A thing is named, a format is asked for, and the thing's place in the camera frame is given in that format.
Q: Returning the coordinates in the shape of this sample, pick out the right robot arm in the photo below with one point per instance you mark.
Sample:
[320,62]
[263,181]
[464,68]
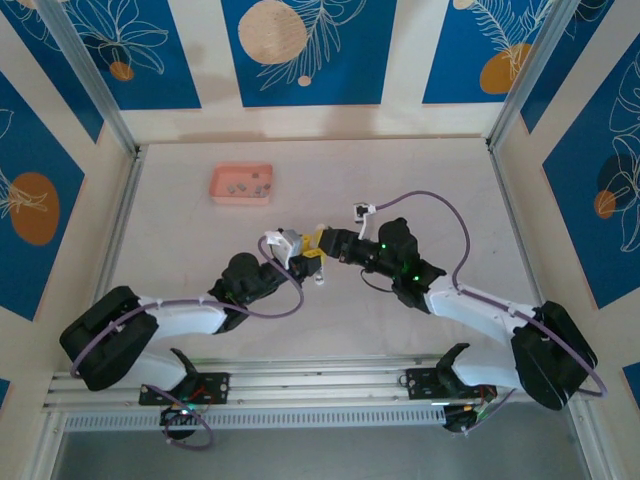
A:
[470,310]

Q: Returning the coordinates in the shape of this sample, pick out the pink plastic tray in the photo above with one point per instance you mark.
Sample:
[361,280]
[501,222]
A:
[242,197]

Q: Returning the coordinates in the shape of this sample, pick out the black controller board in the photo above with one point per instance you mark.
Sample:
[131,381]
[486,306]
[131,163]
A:
[460,422]
[182,415]

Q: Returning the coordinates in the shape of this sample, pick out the aluminium side rail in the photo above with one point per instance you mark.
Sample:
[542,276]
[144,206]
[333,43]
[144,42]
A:
[510,210]
[127,200]

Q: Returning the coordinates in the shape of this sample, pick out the black left controller board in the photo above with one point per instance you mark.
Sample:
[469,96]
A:
[182,415]

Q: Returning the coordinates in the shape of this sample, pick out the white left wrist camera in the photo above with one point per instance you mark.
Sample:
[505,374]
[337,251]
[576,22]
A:
[286,247]

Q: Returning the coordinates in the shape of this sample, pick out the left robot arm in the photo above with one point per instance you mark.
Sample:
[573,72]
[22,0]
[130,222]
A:
[180,315]

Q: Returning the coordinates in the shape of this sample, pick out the aluminium corner post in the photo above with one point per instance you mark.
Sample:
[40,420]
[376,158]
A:
[85,65]
[530,65]

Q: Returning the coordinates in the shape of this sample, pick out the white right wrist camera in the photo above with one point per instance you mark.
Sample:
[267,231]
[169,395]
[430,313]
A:
[362,212]

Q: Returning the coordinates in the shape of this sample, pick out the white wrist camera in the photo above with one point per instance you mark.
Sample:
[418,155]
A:
[362,212]
[286,247]

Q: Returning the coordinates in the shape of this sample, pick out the black right controller board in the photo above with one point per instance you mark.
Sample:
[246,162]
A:
[460,422]

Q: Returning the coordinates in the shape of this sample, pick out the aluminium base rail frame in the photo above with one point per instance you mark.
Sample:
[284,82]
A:
[320,380]

